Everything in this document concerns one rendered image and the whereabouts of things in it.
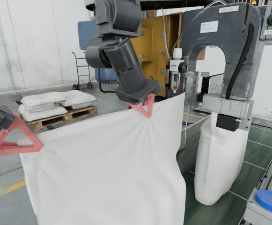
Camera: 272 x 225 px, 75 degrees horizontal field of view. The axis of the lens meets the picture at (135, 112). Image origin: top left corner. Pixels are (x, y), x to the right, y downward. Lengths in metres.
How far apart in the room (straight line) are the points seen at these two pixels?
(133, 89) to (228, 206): 0.99
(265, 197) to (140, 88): 0.43
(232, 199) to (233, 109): 0.76
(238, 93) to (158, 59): 0.33
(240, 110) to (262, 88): 2.78
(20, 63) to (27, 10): 1.26
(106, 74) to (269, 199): 0.64
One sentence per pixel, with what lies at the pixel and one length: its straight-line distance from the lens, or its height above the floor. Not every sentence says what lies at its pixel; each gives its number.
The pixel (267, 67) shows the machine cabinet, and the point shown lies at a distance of 3.38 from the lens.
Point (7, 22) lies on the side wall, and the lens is 5.44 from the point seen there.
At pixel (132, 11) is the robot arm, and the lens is 0.38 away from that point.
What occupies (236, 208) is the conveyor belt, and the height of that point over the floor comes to 0.38.
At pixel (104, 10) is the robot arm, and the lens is 0.36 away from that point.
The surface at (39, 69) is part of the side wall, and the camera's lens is 5.54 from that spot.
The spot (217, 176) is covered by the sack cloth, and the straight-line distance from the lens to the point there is 1.11.
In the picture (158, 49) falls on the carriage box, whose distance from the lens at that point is 0.77.
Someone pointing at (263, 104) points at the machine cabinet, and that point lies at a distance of 3.45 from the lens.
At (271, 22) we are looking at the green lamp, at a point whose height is 1.28.
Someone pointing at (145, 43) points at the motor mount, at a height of 1.24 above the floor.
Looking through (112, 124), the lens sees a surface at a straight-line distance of 0.40.
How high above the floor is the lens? 1.21
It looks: 19 degrees down
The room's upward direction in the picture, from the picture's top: straight up
